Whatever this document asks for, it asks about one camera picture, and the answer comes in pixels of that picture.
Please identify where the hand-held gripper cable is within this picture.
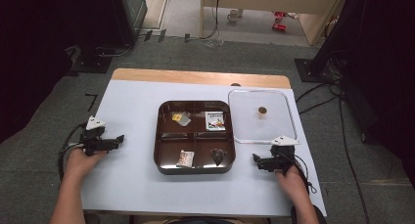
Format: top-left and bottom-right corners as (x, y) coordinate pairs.
(57, 121), (88, 183)
(286, 152), (318, 195)

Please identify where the red and white packet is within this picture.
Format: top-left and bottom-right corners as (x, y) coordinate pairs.
(175, 149), (196, 169)

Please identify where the black hanging cable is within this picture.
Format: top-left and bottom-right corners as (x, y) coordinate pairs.
(199, 0), (221, 41)

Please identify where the black floor cable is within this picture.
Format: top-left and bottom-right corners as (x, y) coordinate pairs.
(337, 93), (371, 224)
(295, 81), (342, 115)

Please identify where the white picture snack packet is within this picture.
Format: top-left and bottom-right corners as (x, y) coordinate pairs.
(205, 111), (227, 132)

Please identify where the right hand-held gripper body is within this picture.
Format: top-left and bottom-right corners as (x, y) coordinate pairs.
(259, 135), (300, 177)

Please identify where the transparent tray lid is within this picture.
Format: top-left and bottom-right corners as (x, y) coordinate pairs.
(227, 88), (299, 145)

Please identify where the left hand-held gripper cable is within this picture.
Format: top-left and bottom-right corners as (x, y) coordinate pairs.
(57, 121), (88, 183)

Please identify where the black stand base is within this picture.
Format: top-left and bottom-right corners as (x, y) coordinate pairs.
(69, 47), (114, 74)
(294, 58), (331, 84)

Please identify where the brown compartment tray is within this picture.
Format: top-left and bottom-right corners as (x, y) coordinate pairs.
(153, 100), (237, 176)

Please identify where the dark cabinet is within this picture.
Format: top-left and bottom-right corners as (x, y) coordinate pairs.
(111, 0), (149, 47)

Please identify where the right hand-held gripper cable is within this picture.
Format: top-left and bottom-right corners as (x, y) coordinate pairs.
(286, 152), (318, 195)

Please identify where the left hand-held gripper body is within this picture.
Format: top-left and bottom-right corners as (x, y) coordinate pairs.
(79, 115), (115, 157)

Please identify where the white mug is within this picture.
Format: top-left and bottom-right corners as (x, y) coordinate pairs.
(226, 9), (242, 23)

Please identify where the person's left hand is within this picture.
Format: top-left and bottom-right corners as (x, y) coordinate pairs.
(65, 147), (108, 183)

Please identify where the person's right hand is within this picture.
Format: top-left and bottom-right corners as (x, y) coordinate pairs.
(274, 164), (310, 202)

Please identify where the white table sheet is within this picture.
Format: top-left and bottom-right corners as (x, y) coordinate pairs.
(80, 79), (327, 218)

